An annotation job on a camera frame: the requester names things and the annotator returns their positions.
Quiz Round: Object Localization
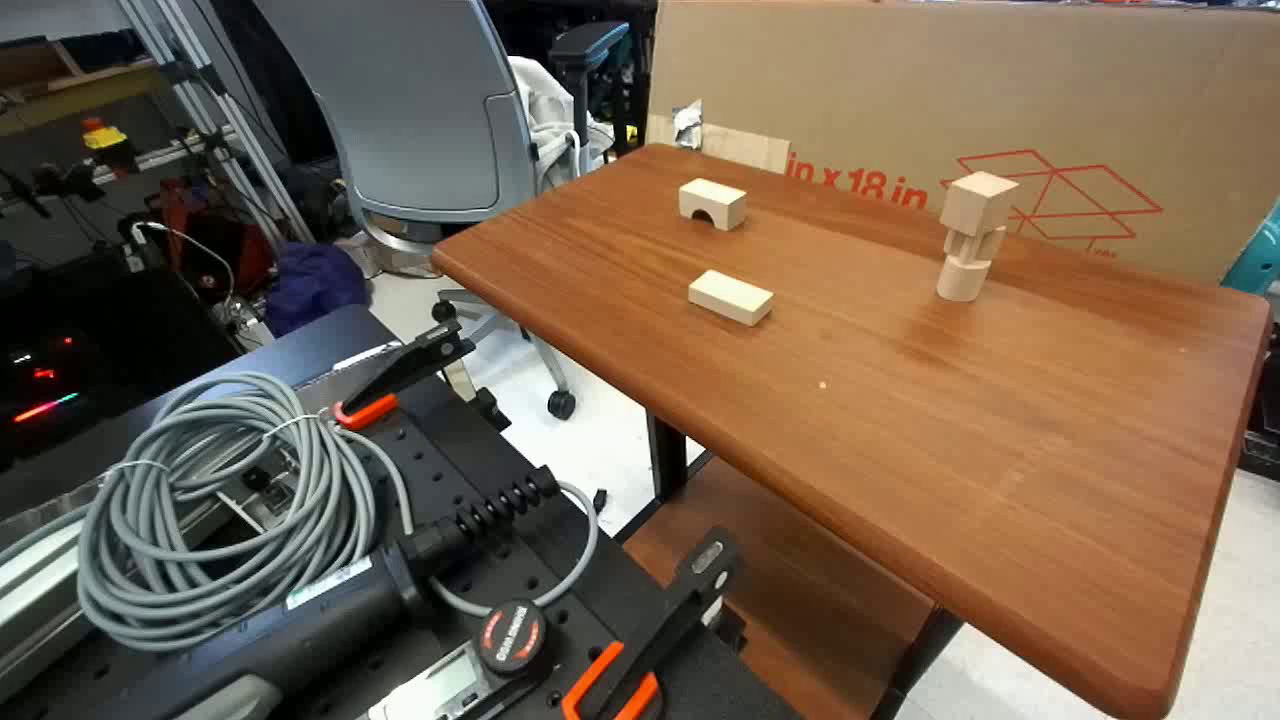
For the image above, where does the wooden arch block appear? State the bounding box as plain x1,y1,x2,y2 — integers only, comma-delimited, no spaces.
676,178,751,236

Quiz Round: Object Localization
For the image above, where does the black desk leg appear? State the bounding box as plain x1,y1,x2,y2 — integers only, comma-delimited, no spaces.
645,408,691,508
867,610,969,720

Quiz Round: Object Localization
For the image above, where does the flat rectangular wooden block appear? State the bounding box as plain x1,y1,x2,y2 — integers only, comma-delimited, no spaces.
683,270,781,334

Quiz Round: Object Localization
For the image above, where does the wooden desk lower shelf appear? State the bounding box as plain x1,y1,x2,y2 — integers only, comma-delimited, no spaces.
614,456,938,720

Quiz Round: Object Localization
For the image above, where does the wooden cube block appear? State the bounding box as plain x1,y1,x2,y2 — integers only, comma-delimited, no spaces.
935,167,1025,240

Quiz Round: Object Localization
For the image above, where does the white crumpled paper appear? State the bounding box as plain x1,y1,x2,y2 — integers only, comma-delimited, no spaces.
669,95,708,156

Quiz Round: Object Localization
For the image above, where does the white cloth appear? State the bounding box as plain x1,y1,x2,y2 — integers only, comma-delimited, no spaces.
506,51,587,185

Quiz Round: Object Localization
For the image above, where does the black office chair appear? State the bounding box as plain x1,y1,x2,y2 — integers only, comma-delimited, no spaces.
546,16,661,151

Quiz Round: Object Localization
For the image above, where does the round black red stop button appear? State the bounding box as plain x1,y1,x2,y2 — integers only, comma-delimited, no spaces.
472,599,554,679

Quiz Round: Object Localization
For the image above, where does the blue bag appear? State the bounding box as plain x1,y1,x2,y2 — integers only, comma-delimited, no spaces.
260,240,370,339

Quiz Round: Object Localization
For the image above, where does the grey swivel office chair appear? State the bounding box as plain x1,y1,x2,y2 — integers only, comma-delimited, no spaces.
251,0,582,426

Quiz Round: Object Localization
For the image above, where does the large cardboard box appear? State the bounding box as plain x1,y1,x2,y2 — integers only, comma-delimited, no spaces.
645,0,1280,292

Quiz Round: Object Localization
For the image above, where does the black electronics with red lights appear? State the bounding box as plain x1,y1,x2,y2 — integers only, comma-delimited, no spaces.
0,236,251,477

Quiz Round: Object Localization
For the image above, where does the teal object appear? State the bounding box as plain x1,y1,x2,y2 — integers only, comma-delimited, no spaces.
1218,198,1280,300

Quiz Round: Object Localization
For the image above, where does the thin grey cable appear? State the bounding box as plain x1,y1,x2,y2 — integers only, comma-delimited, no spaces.
428,480,614,620

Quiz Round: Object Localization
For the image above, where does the black clamp with orange handle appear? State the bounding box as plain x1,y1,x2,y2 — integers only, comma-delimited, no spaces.
327,323,479,436
554,527,740,720

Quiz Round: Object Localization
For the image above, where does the black ribbed cable connector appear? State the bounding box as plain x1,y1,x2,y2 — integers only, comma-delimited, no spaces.
173,466,566,720

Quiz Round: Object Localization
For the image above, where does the silver aluminium frame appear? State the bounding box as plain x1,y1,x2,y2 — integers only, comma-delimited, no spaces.
111,0,325,253

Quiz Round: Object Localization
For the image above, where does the coiled grey cable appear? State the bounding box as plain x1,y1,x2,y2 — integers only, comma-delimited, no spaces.
71,367,421,657

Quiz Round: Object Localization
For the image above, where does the silver aluminium rail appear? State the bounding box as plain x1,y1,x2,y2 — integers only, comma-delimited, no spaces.
0,496,111,678

